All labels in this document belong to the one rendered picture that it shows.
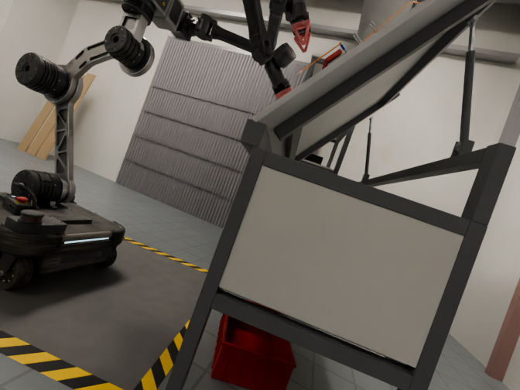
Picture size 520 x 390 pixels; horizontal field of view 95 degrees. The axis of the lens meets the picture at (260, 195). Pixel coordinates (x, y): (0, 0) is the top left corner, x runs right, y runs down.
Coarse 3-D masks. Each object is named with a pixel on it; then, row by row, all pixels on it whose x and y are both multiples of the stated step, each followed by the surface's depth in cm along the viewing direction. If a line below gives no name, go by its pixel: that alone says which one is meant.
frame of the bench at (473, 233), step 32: (256, 160) 62; (288, 160) 62; (352, 192) 60; (384, 192) 59; (224, 224) 63; (448, 224) 57; (480, 224) 57; (224, 256) 63; (448, 288) 57; (192, 320) 63; (256, 320) 61; (288, 320) 62; (448, 320) 57; (192, 352) 63; (320, 352) 59; (352, 352) 59; (416, 384) 57
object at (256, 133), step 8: (248, 120) 63; (248, 128) 63; (256, 128) 63; (264, 128) 63; (248, 136) 63; (256, 136) 63; (264, 136) 65; (248, 144) 63; (256, 144) 63; (264, 144) 70; (248, 152) 77
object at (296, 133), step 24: (480, 0) 71; (432, 24) 73; (456, 24) 74; (408, 48) 73; (432, 48) 102; (360, 72) 74; (384, 72) 76; (408, 72) 121; (336, 96) 75; (288, 120) 76; (312, 120) 79; (360, 120) 158; (288, 144) 102
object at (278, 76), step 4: (276, 72) 93; (280, 72) 93; (272, 76) 94; (276, 76) 93; (280, 76) 93; (272, 80) 94; (276, 80) 93; (280, 80) 93; (284, 80) 90; (272, 84) 95; (276, 84) 91; (280, 84) 92; (272, 88) 92; (276, 88) 93; (280, 88) 95
